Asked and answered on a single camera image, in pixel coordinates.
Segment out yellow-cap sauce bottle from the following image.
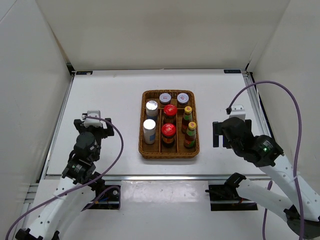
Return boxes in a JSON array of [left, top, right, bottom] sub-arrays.
[[183, 121, 197, 149], [181, 106, 193, 133]]

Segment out white-lid paste jar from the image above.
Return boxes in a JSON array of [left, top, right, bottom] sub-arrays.
[[159, 92, 172, 108], [177, 92, 189, 108]]

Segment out red-lid sauce jar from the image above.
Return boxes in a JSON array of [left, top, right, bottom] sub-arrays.
[[161, 123, 177, 148], [163, 104, 178, 125]]

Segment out silver-lid spice jar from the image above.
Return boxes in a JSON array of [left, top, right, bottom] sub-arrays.
[[145, 100, 158, 122], [143, 119, 156, 145]]

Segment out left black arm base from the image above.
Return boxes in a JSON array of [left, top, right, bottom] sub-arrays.
[[82, 181, 122, 211]]

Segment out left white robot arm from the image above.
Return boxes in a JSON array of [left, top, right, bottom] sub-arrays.
[[14, 110, 115, 240]]

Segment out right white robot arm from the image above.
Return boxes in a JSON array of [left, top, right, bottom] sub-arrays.
[[212, 117, 320, 240]]

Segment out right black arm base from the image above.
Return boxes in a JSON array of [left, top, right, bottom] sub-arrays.
[[205, 184, 258, 212]]

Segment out right dark table label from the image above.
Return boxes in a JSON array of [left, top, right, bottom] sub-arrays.
[[223, 69, 242, 74]]

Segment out dark table label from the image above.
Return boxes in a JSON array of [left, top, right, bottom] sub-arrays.
[[223, 69, 242, 74], [75, 71, 93, 76]]

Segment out brown wicker divided basket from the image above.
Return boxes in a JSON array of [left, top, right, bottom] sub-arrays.
[[138, 89, 200, 159]]

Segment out left dark table label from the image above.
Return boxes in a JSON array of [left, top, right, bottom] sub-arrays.
[[75, 71, 93, 76]]

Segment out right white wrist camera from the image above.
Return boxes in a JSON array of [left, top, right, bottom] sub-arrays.
[[226, 104, 246, 121]]

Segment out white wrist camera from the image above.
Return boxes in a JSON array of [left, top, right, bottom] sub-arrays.
[[226, 104, 246, 121], [81, 110, 103, 128]]

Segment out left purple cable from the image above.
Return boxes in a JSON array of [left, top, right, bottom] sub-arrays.
[[5, 115, 125, 240]]

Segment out purple cable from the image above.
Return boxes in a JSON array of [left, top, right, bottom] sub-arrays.
[[5, 115, 125, 240], [225, 80, 306, 240]]

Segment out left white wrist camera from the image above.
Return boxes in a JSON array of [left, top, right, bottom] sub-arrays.
[[81, 110, 103, 128]]

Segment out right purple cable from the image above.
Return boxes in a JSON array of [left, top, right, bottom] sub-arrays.
[[225, 80, 306, 240]]

